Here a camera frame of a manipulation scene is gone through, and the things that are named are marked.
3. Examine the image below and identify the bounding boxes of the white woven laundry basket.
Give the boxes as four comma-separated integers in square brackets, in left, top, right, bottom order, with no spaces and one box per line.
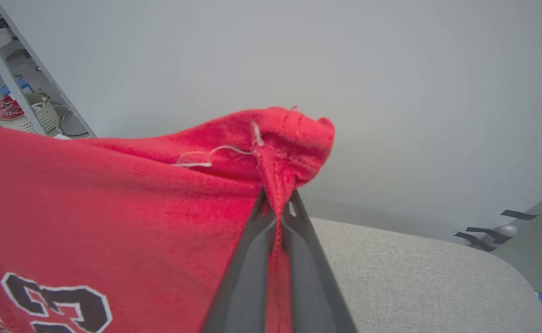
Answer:
[0,92,60,135]

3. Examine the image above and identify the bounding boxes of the blue plastic stool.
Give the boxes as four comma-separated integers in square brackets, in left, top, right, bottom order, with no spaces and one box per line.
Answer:
[0,79,35,96]

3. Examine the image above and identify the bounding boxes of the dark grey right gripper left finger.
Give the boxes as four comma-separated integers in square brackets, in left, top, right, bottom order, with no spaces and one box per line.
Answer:
[201,189,279,333]

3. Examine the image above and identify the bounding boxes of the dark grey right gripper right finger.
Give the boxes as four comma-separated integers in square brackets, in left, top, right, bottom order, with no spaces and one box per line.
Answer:
[282,190,357,333]

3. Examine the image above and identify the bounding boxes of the grey metal frame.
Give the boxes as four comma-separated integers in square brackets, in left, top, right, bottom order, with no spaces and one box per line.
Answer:
[0,0,97,138]

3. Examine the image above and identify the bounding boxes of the red jersey with number print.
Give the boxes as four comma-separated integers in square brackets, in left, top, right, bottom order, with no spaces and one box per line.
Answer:
[0,105,335,333]

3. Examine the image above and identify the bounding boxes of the red patterned cloth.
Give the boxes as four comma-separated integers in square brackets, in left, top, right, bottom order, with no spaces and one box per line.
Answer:
[0,96,25,120]

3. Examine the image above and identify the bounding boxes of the grey frame with black tape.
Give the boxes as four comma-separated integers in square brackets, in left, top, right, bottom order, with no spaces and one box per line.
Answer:
[454,184,542,253]

